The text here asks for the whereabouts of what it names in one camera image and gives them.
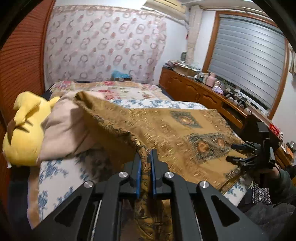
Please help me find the brown gold patterned cloth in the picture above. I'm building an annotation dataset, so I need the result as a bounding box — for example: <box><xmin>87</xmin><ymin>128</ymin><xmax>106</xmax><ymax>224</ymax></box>
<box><xmin>74</xmin><ymin>92</ymin><xmax>242</xmax><ymax>240</ymax></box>

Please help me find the black white patterned garment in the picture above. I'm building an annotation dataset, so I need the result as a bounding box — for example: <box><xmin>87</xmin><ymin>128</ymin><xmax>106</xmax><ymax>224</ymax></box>
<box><xmin>251</xmin><ymin>181</ymin><xmax>271</xmax><ymax>204</ymax></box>

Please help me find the white blue floral sheet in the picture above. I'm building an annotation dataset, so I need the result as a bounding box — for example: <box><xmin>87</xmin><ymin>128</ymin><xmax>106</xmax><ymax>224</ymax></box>
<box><xmin>38</xmin><ymin>99</ymin><xmax>249</xmax><ymax>223</ymax></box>

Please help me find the purple small object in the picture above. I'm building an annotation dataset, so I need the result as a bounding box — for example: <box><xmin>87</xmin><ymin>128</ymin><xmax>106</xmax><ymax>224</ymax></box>
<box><xmin>212</xmin><ymin>85</ymin><xmax>224</xmax><ymax>95</ymax></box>

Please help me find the pink bottle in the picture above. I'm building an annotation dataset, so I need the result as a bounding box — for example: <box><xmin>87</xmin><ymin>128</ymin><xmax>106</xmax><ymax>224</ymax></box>
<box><xmin>206</xmin><ymin>73</ymin><xmax>216</xmax><ymax>87</ymax></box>

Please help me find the beige cloth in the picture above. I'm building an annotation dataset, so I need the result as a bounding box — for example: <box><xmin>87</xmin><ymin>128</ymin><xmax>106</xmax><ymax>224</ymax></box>
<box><xmin>36</xmin><ymin>91</ymin><xmax>102</xmax><ymax>164</ymax></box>

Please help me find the wooden sideboard cabinet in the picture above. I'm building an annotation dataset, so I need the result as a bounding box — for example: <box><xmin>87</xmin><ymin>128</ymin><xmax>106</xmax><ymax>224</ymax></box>
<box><xmin>158</xmin><ymin>67</ymin><xmax>296</xmax><ymax>167</ymax></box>

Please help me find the grey window blind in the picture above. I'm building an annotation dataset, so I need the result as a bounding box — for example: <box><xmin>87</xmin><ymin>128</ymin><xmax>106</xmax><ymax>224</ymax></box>
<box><xmin>208</xmin><ymin>15</ymin><xmax>285</xmax><ymax>109</ymax></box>

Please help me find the yellow plush toy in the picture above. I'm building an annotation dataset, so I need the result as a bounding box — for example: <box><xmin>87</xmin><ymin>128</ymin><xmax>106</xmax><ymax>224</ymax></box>
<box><xmin>3</xmin><ymin>91</ymin><xmax>60</xmax><ymax>166</ymax></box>

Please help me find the blue folded cloth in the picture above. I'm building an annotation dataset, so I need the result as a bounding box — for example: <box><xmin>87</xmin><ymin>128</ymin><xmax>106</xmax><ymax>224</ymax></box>
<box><xmin>111</xmin><ymin>70</ymin><xmax>132</xmax><ymax>81</ymax></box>

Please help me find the air conditioner unit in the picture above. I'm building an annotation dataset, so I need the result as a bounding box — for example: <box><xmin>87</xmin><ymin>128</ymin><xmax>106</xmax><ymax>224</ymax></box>
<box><xmin>144</xmin><ymin>0</ymin><xmax>187</xmax><ymax>20</ymax></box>

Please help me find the circle patterned curtain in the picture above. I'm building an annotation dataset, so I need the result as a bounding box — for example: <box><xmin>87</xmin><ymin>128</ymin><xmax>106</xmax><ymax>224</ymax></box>
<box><xmin>44</xmin><ymin>5</ymin><xmax>167</xmax><ymax>87</ymax></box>

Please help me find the wooden louvered closet door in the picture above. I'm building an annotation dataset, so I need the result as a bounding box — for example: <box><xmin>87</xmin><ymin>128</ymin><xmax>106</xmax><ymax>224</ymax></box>
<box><xmin>0</xmin><ymin>0</ymin><xmax>56</xmax><ymax>209</ymax></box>

